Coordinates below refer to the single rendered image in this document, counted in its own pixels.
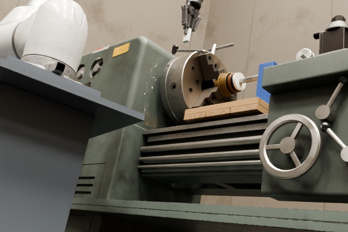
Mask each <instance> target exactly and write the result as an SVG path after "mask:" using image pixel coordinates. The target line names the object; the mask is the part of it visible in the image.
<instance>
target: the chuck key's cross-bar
mask: <svg viewBox="0 0 348 232"><path fill-rule="evenodd" d="M231 46H234V43H231V44H227V45H223V46H219V47H215V49H216V50H218V49H223V48H227V47H231ZM211 49H212V48H211ZM211 49H207V50H205V51H209V52H210V51H211ZM196 51H197V52H199V51H201V50H189V49H177V52H196Z"/></svg>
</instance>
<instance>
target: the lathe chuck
mask: <svg viewBox="0 0 348 232"><path fill-rule="evenodd" d="M199 52H203V54H206V53H210V52H209V51H205V50H201V51H199ZM197 53H198V52H197V51H196V52H192V53H189V54H186V55H182V56H180V57H178V58H177V59H175V60H174V61H173V63H172V64H171V66H170V68H169V70H168V73H167V78H166V94H167V99H168V102H169V105H170V107H171V110H172V112H173V113H174V115H175V116H176V118H177V119H178V120H179V121H180V122H181V123H182V124H183V125H188V124H190V123H188V122H186V121H184V114H185V110H186V109H191V108H192V106H193V105H194V103H195V102H196V100H197V99H198V97H199V96H200V94H201V92H202V90H204V89H209V88H210V87H211V86H213V87H214V83H215V80H216V79H212V80H208V81H203V79H204V78H203V75H202V71H201V66H200V62H199V58H198V54H197ZM212 57H213V61H214V63H218V64H219V68H220V69H224V72H225V73H226V74H227V73H228V72H227V70H226V68H225V66H224V65H223V63H222V62H221V61H220V60H219V58H218V57H216V56H215V55H214V54H213V53H212ZM217 79H218V78H217ZM173 83H176V84H177V89H176V90H175V91H173V90H172V89H171V85H172V84H173ZM221 103H227V102H226V101H224V100H222V99H217V100H216V102H215V103H214V105H216V104H221Z"/></svg>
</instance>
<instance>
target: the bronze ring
mask: <svg viewBox="0 0 348 232"><path fill-rule="evenodd" d="M236 73H237V72H236ZM234 74H235V73H227V74H226V73H222V74H220V75H219V77H218V79H216V80H215V83H214V87H217V86H218V89H219V92H220V93H221V94H222V95H223V96H225V97H227V96H230V95H232V94H236V93H237V92H240V91H238V90H237V89H236V88H235V87H234V84H233V76H234ZM241 91H242V90H241Z"/></svg>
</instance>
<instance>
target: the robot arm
mask: <svg viewBox="0 0 348 232"><path fill-rule="evenodd" d="M203 1H204V0H186V4H185V5H182V6H181V8H182V26H184V27H183V29H184V37H183V43H187V42H189V40H190V37H191V34H192V32H194V31H196V29H197V27H198V25H199V23H200V21H201V20H202V17H200V16H199V10H200V8H201V4H202V2H203ZM195 19H196V20H195ZM87 36H88V23H87V19H86V15H85V13H84V12H83V9H82V8H81V6H80V5H79V4H77V3H76V2H74V1H72V0H30V1H29V2H28V4H27V5H26V6H20V7H16V8H14V9H13V10H12V11H11V12H10V13H9V14H8V15H7V16H6V17H5V18H4V19H3V20H1V22H0V58H2V59H6V58H7V56H9V55H10V56H13V57H15V58H17V59H20V60H22V61H25V62H27V63H30V64H32V65H35V66H37V67H40V68H42V69H45V70H48V71H50V72H52V73H55V74H57V75H60V76H62V77H65V78H67V79H70V80H72V81H75V75H76V72H77V70H78V67H79V65H80V62H81V59H82V56H83V53H84V48H85V44H86V39H87Z"/></svg>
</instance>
